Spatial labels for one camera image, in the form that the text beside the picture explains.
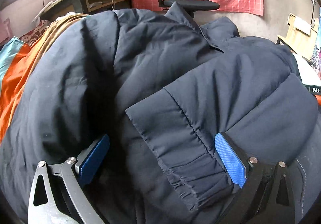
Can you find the red floral pillow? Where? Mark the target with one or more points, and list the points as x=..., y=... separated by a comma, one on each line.
x=32, y=36

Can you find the orange teal brown bedsheet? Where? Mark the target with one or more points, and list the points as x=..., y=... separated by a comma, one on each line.
x=18, y=60

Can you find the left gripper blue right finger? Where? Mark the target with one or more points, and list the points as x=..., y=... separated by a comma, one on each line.
x=233, y=158

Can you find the blue patterned curtain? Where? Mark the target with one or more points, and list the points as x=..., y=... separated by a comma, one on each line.
x=316, y=57

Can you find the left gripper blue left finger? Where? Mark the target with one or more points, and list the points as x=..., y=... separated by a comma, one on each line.
x=90, y=159

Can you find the small wooden side table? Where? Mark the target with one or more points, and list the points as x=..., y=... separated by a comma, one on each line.
x=300, y=37

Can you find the dark navy puffer jacket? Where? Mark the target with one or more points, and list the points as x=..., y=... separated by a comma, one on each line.
x=161, y=87

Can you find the wooden desk with shelves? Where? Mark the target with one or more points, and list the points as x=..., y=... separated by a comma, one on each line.
x=60, y=8

